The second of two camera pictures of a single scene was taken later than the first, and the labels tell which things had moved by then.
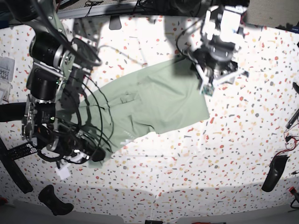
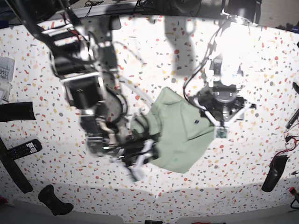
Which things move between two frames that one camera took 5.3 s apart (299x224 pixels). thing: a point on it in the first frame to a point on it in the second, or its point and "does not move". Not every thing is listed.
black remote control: x=19 y=151 does not move
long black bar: x=14 y=170 does not move
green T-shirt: x=161 y=98 to x=186 y=133
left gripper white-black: x=212 y=72 to x=223 y=113
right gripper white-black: x=80 y=155 to x=134 y=152
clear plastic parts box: x=7 y=76 does not move
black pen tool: x=293 y=120 does not move
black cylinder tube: x=14 y=111 does not move
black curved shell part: x=277 y=166 does not move
